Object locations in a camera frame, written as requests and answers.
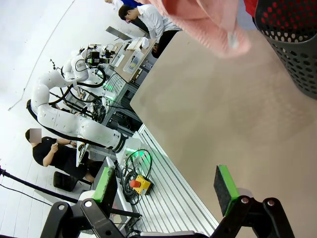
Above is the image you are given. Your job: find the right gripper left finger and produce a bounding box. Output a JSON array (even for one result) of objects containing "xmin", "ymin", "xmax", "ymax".
[{"xmin": 41, "ymin": 166, "xmax": 129, "ymax": 238}]

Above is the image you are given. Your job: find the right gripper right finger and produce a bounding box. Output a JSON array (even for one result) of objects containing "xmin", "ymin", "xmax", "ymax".
[{"xmin": 212, "ymin": 165, "xmax": 296, "ymax": 238}]

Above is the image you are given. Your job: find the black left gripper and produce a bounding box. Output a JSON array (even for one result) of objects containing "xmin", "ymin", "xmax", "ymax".
[{"xmin": 85, "ymin": 51, "xmax": 109, "ymax": 68}]

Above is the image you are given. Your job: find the pink terry towel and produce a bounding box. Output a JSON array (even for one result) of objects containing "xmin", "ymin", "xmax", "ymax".
[{"xmin": 138, "ymin": 0, "xmax": 252, "ymax": 59}]

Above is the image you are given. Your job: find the wooden work table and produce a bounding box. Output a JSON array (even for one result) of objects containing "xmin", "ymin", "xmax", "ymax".
[{"xmin": 112, "ymin": 37, "xmax": 158, "ymax": 84}]

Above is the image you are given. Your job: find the yellow emergency stop box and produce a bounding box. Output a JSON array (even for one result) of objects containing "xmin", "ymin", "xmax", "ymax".
[{"xmin": 130, "ymin": 175, "xmax": 152, "ymax": 196}]

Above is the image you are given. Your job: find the white tray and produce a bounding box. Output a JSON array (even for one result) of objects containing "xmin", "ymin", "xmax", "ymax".
[{"xmin": 123, "ymin": 51, "xmax": 144, "ymax": 73}]

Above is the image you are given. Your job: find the black stool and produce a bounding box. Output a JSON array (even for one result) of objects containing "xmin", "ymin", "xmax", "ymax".
[{"xmin": 53, "ymin": 171, "xmax": 78, "ymax": 193}]

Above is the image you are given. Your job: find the grey equipment bench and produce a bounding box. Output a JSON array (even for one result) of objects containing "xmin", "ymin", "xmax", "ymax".
[{"xmin": 99, "ymin": 74, "xmax": 144, "ymax": 131}]

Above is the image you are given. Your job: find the seated person in black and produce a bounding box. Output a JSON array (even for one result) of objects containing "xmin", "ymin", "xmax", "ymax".
[{"xmin": 24, "ymin": 128, "xmax": 104, "ymax": 183}]

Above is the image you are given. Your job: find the black tripod leg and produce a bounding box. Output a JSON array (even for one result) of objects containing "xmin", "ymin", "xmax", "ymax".
[{"xmin": 0, "ymin": 165, "xmax": 79, "ymax": 204}]

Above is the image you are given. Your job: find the person in white shirt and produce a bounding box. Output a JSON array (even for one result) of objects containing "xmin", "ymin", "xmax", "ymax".
[{"xmin": 118, "ymin": 3, "xmax": 183, "ymax": 59}]

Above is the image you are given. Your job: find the black perforated laundry basket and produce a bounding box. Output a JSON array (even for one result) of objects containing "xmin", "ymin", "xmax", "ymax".
[{"xmin": 252, "ymin": 0, "xmax": 317, "ymax": 100}]

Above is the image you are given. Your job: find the person in red jacket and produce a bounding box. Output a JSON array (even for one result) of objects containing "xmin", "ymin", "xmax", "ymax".
[{"xmin": 244, "ymin": 0, "xmax": 260, "ymax": 25}]

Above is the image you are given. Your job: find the black coiled cable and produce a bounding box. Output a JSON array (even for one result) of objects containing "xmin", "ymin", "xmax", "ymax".
[{"xmin": 120, "ymin": 148, "xmax": 153, "ymax": 206}]

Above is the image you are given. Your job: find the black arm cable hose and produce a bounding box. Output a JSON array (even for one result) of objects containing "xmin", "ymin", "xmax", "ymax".
[{"xmin": 26, "ymin": 66, "xmax": 117, "ymax": 151}]

